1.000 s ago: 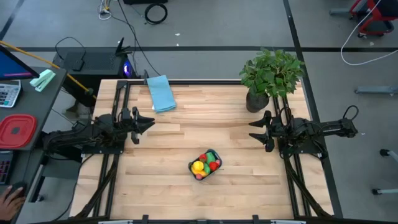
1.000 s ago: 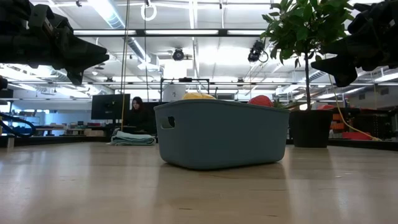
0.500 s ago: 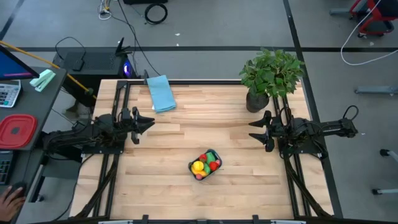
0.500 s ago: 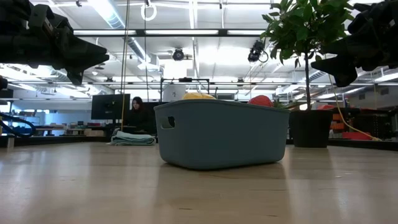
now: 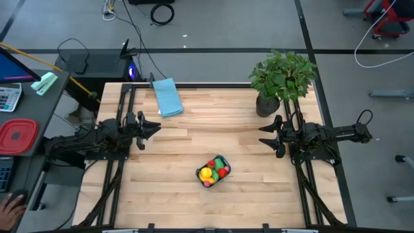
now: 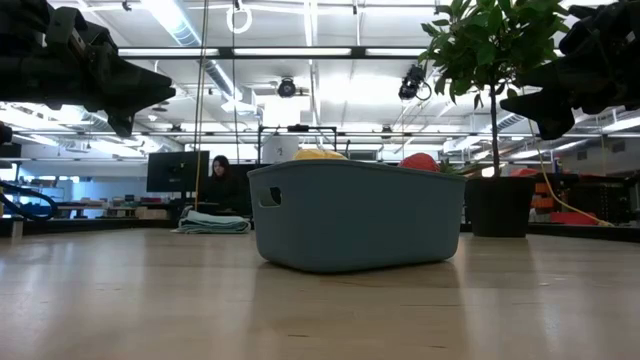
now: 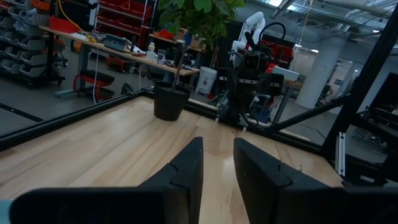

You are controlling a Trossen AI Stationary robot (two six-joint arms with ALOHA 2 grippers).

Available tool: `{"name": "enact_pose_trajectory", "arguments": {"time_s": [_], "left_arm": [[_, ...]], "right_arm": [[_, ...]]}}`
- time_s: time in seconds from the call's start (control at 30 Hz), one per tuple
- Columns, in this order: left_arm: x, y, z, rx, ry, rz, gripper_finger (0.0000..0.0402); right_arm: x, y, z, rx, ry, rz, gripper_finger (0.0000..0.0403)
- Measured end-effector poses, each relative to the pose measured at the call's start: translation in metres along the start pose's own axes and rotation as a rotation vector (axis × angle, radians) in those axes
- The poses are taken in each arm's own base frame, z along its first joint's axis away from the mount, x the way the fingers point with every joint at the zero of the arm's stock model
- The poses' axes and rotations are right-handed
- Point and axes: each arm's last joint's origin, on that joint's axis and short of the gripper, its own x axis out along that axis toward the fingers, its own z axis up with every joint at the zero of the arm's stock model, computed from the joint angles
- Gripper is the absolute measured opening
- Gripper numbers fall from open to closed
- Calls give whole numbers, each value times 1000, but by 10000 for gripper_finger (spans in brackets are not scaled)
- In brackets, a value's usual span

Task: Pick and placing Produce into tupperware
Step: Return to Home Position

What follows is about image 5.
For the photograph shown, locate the black keyboard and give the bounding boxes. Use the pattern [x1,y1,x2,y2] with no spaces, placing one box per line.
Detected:
[0,157,15,194]

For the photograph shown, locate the black table edge rail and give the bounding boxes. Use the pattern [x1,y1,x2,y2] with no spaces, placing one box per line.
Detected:
[129,82,254,89]

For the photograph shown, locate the white cable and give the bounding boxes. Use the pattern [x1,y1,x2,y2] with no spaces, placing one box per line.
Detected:
[354,0,414,69]

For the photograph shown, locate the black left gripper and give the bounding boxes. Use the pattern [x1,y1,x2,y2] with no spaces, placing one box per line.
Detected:
[124,111,162,151]

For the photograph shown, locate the light blue folded towel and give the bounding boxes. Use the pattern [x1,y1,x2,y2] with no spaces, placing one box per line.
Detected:
[151,77,184,118]

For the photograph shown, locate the grey chair leg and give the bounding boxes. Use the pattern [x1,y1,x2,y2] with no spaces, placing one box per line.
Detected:
[369,89,414,100]

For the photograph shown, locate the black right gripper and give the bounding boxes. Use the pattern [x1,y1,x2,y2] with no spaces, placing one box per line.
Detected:
[258,115,307,159]

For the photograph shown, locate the grey desk calculator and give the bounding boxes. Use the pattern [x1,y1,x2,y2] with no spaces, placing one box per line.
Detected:
[0,83,23,113]

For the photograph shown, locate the red container lid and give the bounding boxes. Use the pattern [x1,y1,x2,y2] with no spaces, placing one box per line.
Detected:
[0,118,40,156]

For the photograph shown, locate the teal plastic tupperware container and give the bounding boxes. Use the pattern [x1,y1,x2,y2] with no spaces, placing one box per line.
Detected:
[195,154,232,188]

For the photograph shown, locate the computer monitor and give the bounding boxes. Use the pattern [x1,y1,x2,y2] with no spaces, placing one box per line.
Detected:
[0,47,42,85]

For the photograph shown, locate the yellow cable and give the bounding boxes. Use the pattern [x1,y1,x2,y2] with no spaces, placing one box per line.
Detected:
[0,41,100,101]

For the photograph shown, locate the black coiled cable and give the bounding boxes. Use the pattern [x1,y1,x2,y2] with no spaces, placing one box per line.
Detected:
[149,3,175,27]

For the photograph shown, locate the dark grey desk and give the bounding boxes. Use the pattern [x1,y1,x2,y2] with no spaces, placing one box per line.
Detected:
[0,69,71,233]

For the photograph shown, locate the black computer tower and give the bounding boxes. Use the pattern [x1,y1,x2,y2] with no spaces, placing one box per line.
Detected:
[54,38,143,100]

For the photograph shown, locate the person's hand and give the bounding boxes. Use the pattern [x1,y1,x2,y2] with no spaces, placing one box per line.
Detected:
[0,192,27,232]

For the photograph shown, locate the black computer mouse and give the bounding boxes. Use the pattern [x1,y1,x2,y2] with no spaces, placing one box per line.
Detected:
[11,189,29,206]

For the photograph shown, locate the black aluminium frame rail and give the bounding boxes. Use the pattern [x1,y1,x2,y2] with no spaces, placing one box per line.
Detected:
[72,83,136,227]
[283,99,347,227]

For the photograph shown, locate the mint green stapler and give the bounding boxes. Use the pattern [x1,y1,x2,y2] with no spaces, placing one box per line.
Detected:
[30,71,59,96]

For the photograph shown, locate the green leafy plant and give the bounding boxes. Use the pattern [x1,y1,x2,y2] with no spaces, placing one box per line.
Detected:
[248,50,320,103]

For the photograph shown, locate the black plant pot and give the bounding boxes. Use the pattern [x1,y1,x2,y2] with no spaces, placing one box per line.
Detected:
[256,94,281,118]

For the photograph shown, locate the long black floor cable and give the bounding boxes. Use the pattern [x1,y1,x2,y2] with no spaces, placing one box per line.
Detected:
[122,0,168,80]

